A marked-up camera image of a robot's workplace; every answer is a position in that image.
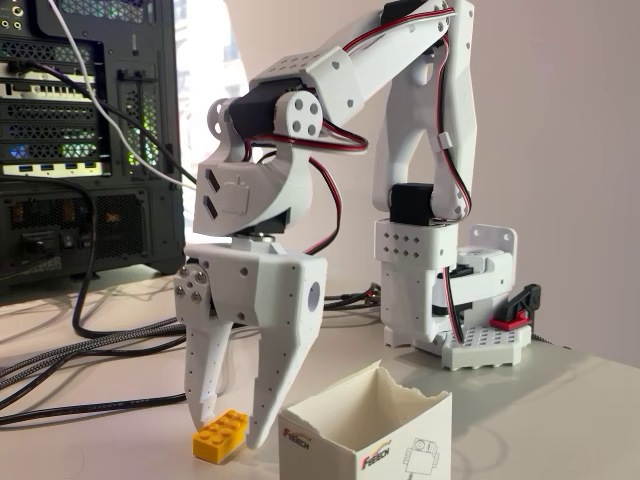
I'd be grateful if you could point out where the yellow toy brick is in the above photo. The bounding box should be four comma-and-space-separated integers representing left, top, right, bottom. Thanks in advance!
192, 408, 250, 461

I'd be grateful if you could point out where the white open cardboard box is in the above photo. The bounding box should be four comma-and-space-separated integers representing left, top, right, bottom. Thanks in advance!
278, 358, 454, 480

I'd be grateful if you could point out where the black computer tower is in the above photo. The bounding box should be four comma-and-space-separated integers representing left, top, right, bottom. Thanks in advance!
0, 0, 189, 297

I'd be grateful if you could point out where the black and red table clamp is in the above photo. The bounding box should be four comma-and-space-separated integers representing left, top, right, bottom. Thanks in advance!
489, 283, 544, 329

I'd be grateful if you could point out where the black cable with white print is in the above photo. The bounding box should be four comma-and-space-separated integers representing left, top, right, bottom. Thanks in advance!
0, 391, 189, 426

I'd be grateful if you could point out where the braided grey black cable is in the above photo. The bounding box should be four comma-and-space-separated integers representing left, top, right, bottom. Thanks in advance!
0, 284, 382, 381
0, 294, 384, 399

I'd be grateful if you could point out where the thick black power cable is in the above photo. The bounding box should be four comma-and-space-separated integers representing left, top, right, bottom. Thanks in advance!
0, 177, 189, 340

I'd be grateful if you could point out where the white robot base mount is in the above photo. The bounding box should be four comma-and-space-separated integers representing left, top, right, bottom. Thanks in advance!
439, 223, 532, 372

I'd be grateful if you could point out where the thin white cable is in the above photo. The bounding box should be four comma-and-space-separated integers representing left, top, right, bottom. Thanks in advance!
47, 0, 199, 191

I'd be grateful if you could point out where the short braided cable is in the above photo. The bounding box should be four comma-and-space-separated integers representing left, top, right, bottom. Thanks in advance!
528, 330, 572, 351

